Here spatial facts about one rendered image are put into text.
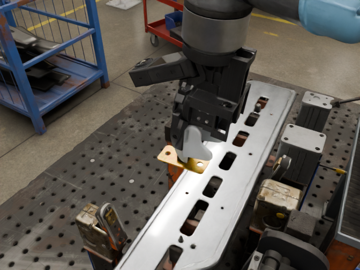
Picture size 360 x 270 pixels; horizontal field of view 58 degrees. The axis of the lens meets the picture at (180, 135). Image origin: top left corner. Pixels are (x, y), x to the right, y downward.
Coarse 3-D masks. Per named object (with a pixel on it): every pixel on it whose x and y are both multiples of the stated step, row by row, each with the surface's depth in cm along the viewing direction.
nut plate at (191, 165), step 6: (168, 150) 56; (174, 150) 56; (162, 156) 55; (168, 156) 55; (174, 156) 55; (168, 162) 54; (174, 162) 54; (180, 162) 54; (192, 162) 53; (198, 162) 54; (204, 162) 53; (186, 168) 52; (192, 168) 52; (198, 168) 52; (204, 168) 52
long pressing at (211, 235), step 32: (256, 96) 111; (288, 96) 111; (256, 128) 99; (256, 160) 89; (192, 192) 81; (224, 192) 81; (160, 224) 74; (224, 224) 74; (128, 256) 68; (160, 256) 68; (192, 256) 68
